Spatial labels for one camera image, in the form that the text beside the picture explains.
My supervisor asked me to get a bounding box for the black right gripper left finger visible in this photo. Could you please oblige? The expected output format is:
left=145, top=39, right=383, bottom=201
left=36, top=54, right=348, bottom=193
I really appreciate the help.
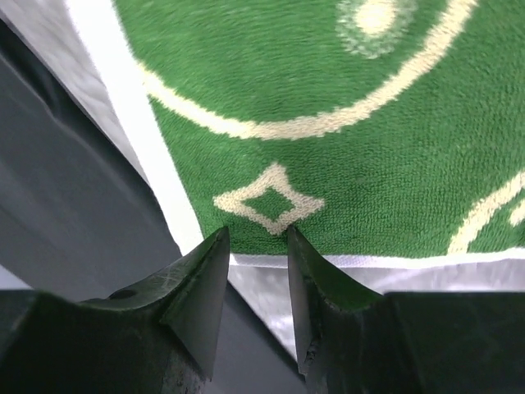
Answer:
left=1, top=228, right=230, bottom=393

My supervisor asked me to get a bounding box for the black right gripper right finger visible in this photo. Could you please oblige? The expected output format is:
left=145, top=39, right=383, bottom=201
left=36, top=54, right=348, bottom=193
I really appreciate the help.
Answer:
left=287, top=227, right=524, bottom=393

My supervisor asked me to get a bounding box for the yellow green patterned towel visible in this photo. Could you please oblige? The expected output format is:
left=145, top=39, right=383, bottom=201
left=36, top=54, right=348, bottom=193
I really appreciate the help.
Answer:
left=0, top=0, right=525, bottom=350

